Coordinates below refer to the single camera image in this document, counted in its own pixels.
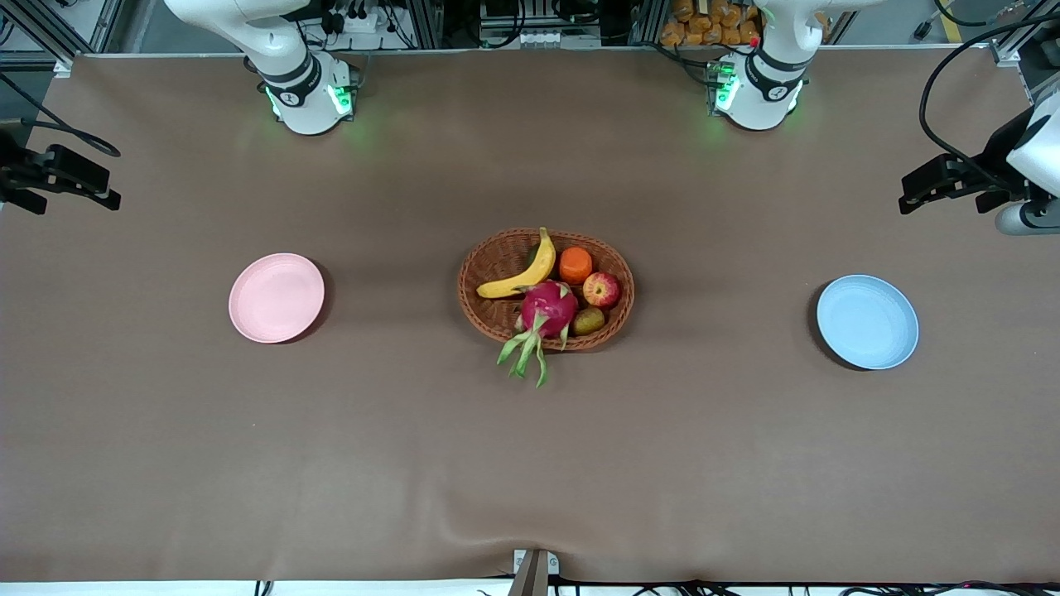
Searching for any red apple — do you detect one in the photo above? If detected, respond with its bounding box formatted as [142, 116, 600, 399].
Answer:
[582, 272, 622, 310]

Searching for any yellow banana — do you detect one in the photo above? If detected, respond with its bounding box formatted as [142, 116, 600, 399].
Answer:
[476, 227, 557, 300]

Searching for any blue plate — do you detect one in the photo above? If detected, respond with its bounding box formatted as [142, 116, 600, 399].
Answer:
[817, 275, 920, 371]

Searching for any pink plate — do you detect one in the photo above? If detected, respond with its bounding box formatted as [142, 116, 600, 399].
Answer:
[229, 252, 325, 344]

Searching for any pile of orange items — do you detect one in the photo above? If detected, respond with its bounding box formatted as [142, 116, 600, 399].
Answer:
[660, 0, 763, 48]

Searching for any white power strip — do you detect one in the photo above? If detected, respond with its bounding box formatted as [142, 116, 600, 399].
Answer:
[327, 7, 382, 34]

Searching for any table cover cloth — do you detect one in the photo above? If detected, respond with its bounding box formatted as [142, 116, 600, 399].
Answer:
[0, 46, 1060, 584]

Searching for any orange fruit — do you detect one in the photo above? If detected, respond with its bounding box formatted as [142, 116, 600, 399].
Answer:
[559, 247, 594, 286]

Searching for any pink dragon fruit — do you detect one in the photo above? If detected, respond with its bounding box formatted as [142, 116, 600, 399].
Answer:
[497, 280, 579, 388]

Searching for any brown wicker basket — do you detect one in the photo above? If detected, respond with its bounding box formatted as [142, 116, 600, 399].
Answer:
[458, 228, 636, 352]

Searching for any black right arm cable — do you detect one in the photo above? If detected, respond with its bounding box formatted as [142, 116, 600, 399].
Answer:
[0, 73, 122, 160]

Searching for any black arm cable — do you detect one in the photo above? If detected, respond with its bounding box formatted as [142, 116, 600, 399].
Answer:
[0, 73, 122, 160]
[918, 12, 1060, 193]

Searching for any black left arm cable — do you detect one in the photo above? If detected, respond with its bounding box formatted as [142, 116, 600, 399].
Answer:
[918, 12, 1060, 193]

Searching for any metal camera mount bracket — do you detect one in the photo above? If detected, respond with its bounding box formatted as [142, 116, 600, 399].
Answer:
[507, 549, 560, 596]

